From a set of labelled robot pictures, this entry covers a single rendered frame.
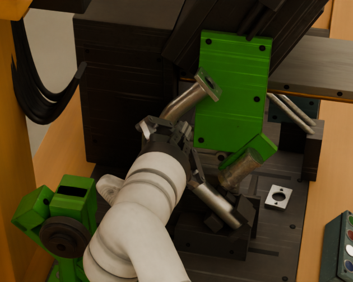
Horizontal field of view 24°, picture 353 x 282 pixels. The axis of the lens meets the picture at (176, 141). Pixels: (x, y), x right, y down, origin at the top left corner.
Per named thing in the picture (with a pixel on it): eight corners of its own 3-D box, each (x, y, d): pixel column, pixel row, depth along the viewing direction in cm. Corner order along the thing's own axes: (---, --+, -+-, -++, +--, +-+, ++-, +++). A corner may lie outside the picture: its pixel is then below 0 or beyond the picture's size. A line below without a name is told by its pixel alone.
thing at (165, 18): (204, 85, 182) (208, -53, 159) (175, 177, 159) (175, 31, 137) (124, 75, 185) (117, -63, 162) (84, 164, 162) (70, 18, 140)
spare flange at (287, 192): (272, 187, 157) (272, 184, 157) (292, 192, 156) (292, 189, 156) (264, 206, 153) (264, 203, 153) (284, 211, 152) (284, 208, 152)
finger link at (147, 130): (156, 141, 109) (166, 145, 111) (146, 113, 111) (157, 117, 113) (143, 150, 110) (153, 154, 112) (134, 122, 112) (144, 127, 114)
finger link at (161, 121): (149, 120, 110) (176, 131, 115) (146, 109, 111) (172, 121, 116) (135, 131, 112) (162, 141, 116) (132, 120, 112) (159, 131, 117)
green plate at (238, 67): (264, 136, 146) (277, 24, 137) (258, 157, 138) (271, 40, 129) (201, 128, 147) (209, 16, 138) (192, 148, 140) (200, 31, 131)
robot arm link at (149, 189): (154, 240, 105) (185, 189, 100) (120, 313, 91) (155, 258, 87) (106, 212, 104) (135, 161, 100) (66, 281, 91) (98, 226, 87)
